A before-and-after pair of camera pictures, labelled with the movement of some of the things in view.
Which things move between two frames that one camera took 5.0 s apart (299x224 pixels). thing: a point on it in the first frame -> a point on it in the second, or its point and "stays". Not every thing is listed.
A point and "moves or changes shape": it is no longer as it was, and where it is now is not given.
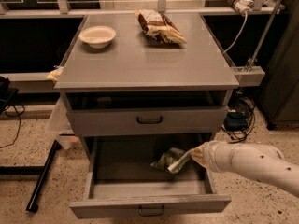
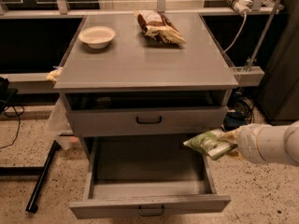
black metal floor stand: x=41 y=171 stays
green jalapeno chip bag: x=172 y=160 moves or changes shape
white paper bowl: x=98 y=36 stays
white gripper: x=214 y=157 -> x=248 y=143
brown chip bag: x=159 y=26 stays
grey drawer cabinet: x=136 y=90 stays
